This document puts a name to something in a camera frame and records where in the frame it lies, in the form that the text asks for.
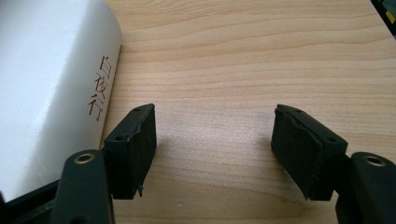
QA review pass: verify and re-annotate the black stand base yellow-striped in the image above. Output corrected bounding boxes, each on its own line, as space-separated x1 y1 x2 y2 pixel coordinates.
370 0 396 32

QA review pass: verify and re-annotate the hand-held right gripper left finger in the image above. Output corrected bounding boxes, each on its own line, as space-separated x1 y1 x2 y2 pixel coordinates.
102 103 158 200

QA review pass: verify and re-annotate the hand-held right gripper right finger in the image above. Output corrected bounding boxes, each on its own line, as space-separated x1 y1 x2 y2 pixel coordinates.
270 104 349 202

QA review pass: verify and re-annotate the white book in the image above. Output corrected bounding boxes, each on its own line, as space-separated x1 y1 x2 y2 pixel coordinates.
0 0 123 203

